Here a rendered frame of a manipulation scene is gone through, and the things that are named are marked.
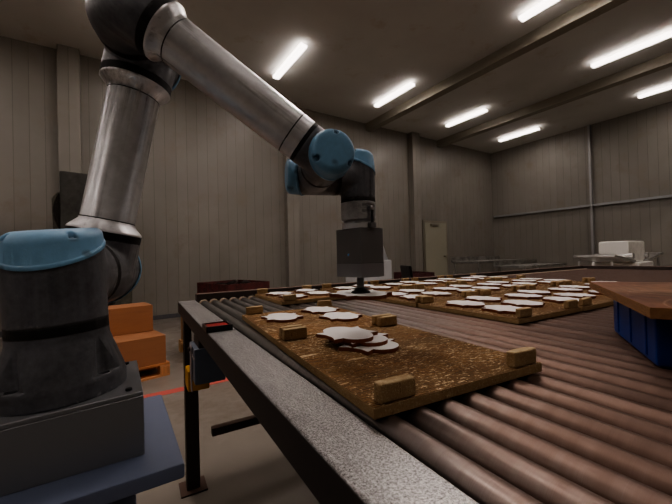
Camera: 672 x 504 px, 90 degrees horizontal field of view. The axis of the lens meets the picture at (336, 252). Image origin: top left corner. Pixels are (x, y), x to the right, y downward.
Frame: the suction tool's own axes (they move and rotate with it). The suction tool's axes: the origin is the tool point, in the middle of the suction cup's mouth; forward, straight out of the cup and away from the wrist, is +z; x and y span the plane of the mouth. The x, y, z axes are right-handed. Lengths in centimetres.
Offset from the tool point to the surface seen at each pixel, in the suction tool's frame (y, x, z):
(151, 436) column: 1.0, 40.5, 16.7
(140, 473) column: -8.0, 42.9, 16.7
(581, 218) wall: 322, -1151, -102
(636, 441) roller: -45.4, -0.7, 12.0
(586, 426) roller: -40.7, -0.8, 12.2
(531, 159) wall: 461, -1160, -316
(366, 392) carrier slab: -19.7, 16.2, 10.1
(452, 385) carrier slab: -25.9, 4.9, 10.2
